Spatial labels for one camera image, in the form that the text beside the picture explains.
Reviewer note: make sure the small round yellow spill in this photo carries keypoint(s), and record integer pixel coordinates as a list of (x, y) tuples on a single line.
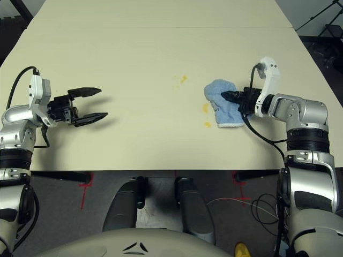
[(207, 124)]

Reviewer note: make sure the grey robot leg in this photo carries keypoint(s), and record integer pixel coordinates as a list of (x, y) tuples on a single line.
[(193, 208), (120, 206)]

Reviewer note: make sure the red tape floor cross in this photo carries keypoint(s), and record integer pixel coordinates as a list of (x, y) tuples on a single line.
[(242, 191), (85, 192)]

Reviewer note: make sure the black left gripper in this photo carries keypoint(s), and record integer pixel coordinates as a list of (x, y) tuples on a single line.
[(63, 109)]

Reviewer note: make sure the black metal frame bar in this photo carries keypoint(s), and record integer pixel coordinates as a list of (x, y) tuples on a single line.
[(24, 10)]

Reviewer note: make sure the small blue floor object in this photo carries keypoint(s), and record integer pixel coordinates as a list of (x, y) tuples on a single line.
[(286, 249)]

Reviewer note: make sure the yellow floor object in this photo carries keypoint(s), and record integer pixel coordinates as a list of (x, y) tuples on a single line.
[(242, 250)]

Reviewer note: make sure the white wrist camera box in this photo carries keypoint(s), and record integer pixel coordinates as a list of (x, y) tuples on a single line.
[(270, 72), (37, 91)]

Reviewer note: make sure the black table foot bar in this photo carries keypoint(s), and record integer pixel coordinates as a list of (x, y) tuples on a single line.
[(61, 175), (257, 175)]

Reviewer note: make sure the scattered yellow liquid spill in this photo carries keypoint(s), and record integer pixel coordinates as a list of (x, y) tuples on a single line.
[(183, 78)]

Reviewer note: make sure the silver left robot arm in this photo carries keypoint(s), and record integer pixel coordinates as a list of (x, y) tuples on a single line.
[(16, 134)]

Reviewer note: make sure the black tripod stand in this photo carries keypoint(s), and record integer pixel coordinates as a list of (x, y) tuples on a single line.
[(317, 15)]

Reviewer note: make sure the grey right robot leg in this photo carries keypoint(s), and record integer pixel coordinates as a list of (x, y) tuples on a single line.
[(193, 208)]

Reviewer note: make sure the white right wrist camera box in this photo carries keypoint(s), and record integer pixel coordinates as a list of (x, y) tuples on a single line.
[(270, 72)]

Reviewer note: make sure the light blue terry rag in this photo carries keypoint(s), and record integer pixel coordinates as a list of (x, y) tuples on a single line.
[(222, 112)]

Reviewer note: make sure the long yellow liquid spill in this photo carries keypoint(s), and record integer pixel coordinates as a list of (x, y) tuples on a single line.
[(205, 107)]

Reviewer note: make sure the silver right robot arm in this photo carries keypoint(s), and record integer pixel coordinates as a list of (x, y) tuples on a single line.
[(308, 112)]

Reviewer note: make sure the grey left robot leg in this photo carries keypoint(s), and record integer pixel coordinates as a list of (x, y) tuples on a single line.
[(120, 206)]

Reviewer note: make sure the beige robot torso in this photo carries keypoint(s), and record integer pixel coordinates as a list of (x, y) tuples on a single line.
[(134, 242)]

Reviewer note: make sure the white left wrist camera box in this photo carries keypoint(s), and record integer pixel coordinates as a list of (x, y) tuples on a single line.
[(37, 91)]

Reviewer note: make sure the black foam floor mat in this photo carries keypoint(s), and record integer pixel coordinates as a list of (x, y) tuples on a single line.
[(321, 53), (10, 34)]

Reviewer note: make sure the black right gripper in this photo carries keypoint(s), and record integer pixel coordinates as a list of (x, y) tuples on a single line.
[(247, 100)]

